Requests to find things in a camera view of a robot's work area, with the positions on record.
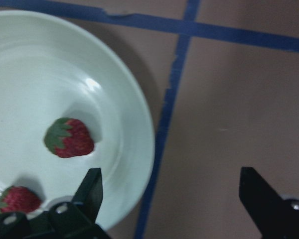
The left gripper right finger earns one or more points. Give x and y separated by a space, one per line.
260 200

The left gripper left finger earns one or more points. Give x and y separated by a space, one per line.
89 195

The red strawberry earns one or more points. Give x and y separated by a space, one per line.
19 199
68 137

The light green plate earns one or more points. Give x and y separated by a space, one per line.
51 68

